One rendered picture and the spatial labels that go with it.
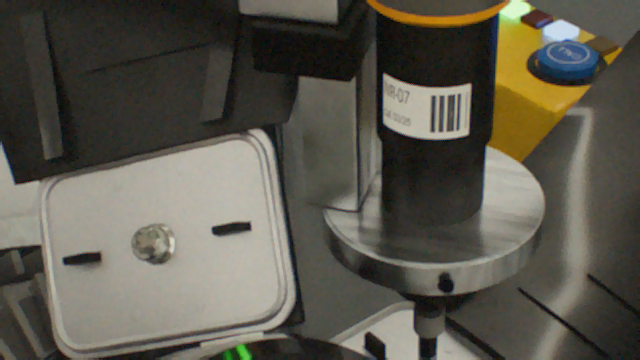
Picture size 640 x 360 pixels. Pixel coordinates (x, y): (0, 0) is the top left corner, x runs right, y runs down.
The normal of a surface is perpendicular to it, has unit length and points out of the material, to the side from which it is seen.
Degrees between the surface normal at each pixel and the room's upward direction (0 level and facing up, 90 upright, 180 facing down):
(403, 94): 90
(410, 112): 90
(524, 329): 2
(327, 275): 90
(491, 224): 0
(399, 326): 0
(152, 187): 53
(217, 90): 45
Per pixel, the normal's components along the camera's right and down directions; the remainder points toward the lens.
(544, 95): -0.03, -0.82
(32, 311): 0.42, -0.27
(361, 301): 0.62, 0.44
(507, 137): -0.79, 0.37
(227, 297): -0.38, -0.07
